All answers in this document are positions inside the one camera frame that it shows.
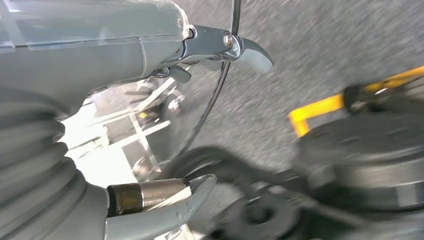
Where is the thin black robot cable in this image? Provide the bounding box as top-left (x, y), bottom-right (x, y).
top-left (178, 0), bottom-right (242, 157)

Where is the yellow floor tape square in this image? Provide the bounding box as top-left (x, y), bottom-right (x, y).
top-left (288, 65), bottom-right (424, 138)

